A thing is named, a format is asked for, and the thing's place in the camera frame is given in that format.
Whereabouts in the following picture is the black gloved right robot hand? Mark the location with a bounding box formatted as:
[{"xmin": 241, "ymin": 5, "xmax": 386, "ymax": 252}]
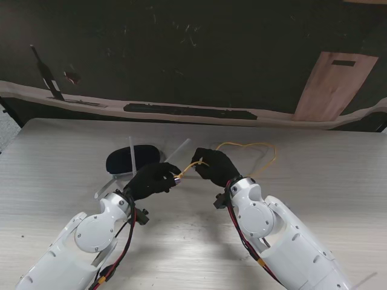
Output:
[{"xmin": 191, "ymin": 147, "xmax": 242, "ymax": 189}]

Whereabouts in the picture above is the dark wine bottle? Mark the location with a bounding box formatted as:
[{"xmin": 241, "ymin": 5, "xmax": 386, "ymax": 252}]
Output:
[{"xmin": 29, "ymin": 44, "xmax": 66, "ymax": 101}]

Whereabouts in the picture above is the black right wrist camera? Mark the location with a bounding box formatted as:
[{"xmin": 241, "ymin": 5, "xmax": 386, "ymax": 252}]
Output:
[{"xmin": 213, "ymin": 195, "xmax": 229, "ymax": 210}]

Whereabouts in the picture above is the beige backdrop ledge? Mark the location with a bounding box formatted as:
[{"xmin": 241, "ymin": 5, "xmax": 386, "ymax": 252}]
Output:
[{"xmin": 0, "ymin": 80, "xmax": 387, "ymax": 131}]

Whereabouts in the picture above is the yellow Ethernet cable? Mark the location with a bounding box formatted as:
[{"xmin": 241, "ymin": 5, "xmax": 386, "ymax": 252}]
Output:
[{"xmin": 174, "ymin": 141, "xmax": 278, "ymax": 179}]

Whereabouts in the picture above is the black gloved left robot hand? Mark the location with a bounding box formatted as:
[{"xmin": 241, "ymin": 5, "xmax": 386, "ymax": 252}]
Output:
[{"xmin": 122, "ymin": 162, "xmax": 183, "ymax": 202}]

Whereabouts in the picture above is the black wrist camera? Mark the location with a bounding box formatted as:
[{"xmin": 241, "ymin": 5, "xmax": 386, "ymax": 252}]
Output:
[
  {"xmin": 213, "ymin": 195, "xmax": 229, "ymax": 210},
  {"xmin": 135, "ymin": 208, "xmax": 151, "ymax": 226}
]

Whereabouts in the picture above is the wooden cutting board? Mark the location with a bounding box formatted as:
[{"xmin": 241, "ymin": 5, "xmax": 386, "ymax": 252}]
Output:
[{"xmin": 292, "ymin": 51, "xmax": 379, "ymax": 122}]

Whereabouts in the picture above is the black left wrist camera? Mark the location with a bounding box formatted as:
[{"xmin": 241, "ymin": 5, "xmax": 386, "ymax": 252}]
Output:
[{"xmin": 135, "ymin": 208, "xmax": 151, "ymax": 226}]

